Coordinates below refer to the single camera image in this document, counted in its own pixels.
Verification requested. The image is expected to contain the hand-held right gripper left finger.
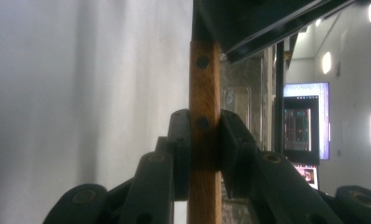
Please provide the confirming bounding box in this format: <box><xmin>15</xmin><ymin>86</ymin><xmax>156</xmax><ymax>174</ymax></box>
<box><xmin>155</xmin><ymin>108</ymin><xmax>191</xmax><ymax>201</ymax></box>

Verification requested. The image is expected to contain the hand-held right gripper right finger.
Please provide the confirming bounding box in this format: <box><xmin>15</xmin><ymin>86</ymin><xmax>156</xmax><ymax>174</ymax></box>
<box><xmin>219</xmin><ymin>109</ymin><xmax>263</xmax><ymax>199</ymax></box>

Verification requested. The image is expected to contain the wooden-handled table knife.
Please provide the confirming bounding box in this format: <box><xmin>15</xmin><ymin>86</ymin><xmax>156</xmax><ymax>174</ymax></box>
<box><xmin>187</xmin><ymin>39</ymin><xmax>223</xmax><ymax>224</ymax></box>

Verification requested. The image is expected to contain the clear grey plastic bin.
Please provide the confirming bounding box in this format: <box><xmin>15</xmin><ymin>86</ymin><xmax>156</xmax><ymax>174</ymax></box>
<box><xmin>220</xmin><ymin>50</ymin><xmax>276</xmax><ymax>224</ymax></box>

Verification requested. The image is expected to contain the lit computer monitor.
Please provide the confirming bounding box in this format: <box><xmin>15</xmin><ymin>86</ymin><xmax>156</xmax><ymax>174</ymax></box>
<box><xmin>282</xmin><ymin>82</ymin><xmax>331</xmax><ymax>161</ymax></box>

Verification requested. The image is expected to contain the black upright pole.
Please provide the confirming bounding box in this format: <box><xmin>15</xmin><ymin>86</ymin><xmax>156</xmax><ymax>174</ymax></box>
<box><xmin>275</xmin><ymin>41</ymin><xmax>286</xmax><ymax>154</ymax></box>

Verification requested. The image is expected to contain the small lit screen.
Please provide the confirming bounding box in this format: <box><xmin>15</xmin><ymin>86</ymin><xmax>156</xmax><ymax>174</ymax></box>
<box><xmin>294</xmin><ymin>164</ymin><xmax>320</xmax><ymax>190</ymax></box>

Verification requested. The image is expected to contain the dark framed panel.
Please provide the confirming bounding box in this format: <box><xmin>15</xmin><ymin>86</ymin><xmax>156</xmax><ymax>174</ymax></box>
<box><xmin>192</xmin><ymin>0</ymin><xmax>359</xmax><ymax>63</ymax></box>

